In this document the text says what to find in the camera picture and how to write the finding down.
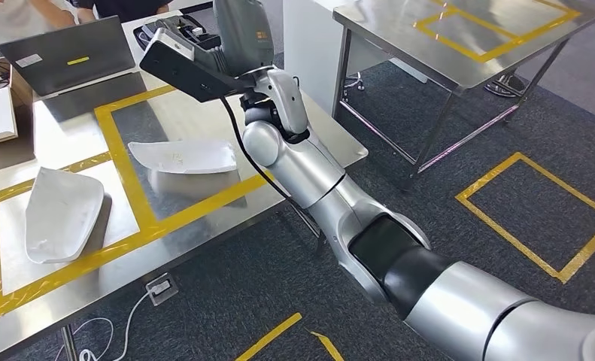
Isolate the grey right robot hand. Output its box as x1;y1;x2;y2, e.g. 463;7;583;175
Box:
212;0;275;78

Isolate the white curved part with writing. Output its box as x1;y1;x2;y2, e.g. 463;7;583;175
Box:
127;138;239;175

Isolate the steel workbench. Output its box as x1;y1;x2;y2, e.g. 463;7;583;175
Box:
0;10;369;361

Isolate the white curved part plain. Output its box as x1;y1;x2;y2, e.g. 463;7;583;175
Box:
24;166;105;265

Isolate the white cabinet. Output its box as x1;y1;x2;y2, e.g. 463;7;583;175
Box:
283;0;430;118

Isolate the black tool case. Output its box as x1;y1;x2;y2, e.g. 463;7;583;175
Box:
133;14;223;51

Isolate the person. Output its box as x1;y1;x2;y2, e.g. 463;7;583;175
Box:
0;0;79;55
77;0;171;23

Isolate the steel table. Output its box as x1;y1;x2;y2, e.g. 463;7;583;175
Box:
332;0;595;193

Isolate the grey laptop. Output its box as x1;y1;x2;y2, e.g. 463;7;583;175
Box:
0;14;141;101

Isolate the cardboard box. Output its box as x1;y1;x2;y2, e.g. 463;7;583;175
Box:
8;63;35;108

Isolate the floor power outlet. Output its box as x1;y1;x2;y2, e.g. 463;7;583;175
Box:
144;272;180;306

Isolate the chrome stanchion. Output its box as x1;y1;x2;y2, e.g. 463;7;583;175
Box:
485;73;527;98

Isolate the yellow floor tape square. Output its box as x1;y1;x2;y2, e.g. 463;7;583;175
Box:
235;312;345;361
455;151;595;285

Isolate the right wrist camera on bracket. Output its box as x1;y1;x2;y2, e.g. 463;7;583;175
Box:
138;27;258;104

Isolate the black camera cable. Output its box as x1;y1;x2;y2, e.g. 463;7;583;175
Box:
220;96;323;240

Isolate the coiled cable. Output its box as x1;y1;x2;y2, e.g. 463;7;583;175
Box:
344;71;367;103

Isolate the white outlet cable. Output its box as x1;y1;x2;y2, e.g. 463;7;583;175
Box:
53;290;153;361

